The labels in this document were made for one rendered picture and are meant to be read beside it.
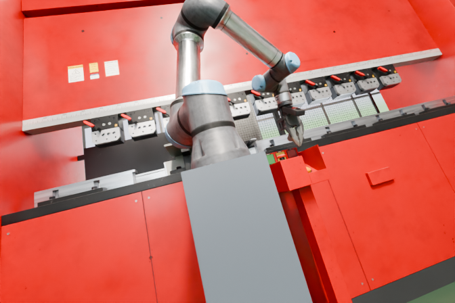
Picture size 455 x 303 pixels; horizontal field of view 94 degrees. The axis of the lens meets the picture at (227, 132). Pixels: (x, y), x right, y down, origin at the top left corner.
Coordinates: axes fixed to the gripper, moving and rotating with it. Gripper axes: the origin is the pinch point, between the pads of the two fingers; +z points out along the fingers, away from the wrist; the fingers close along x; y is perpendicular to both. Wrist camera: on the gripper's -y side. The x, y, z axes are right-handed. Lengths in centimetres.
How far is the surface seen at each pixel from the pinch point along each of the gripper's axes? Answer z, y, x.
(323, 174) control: 15.0, -6.4, -1.8
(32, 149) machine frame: -34, 62, 129
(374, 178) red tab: 27, 14, -50
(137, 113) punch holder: -42, 48, 69
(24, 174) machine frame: -19, 55, 130
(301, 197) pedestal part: 22.0, -1.8, 8.1
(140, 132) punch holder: -29, 46, 69
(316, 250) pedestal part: 42.5, -1.5, 8.2
